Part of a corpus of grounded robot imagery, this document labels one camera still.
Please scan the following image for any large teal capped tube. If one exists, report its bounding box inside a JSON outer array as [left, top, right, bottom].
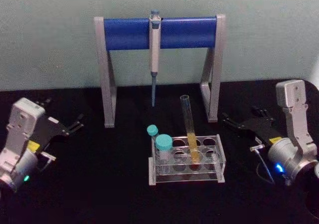
[[155, 133, 173, 175]]

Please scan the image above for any clear plastic tube rack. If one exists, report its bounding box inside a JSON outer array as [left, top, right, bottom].
[[148, 133, 226, 186]]

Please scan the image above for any grey pipette stand blue bar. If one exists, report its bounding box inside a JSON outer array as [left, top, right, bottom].
[[93, 13, 226, 129]]

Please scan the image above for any pale wall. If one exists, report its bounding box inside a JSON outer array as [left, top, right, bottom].
[[0, 0, 319, 93]]

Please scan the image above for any small teal capped tube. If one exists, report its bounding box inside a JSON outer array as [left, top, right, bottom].
[[146, 124, 160, 145]]

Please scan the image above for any black table cloth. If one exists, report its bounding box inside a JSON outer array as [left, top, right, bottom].
[[0, 78, 319, 224]]

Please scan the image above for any left gripper cable silver plug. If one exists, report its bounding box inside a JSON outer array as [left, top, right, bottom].
[[36, 150, 57, 173]]

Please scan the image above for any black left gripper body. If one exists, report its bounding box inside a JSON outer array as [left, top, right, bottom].
[[29, 113, 71, 157]]

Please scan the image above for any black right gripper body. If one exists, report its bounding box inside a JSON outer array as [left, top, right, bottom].
[[238, 117, 279, 150]]

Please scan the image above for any glass test tube yellow liquid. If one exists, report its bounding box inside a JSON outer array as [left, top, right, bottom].
[[179, 95, 201, 165]]

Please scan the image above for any grey pipette with blue tip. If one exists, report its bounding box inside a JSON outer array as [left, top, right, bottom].
[[148, 9, 163, 108]]

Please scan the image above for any right gripper cable silver plug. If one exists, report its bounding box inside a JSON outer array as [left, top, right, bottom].
[[250, 144, 276, 185]]

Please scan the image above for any gripper cable silver plug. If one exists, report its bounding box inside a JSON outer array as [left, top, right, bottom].
[[250, 144, 276, 185], [36, 150, 57, 173]]

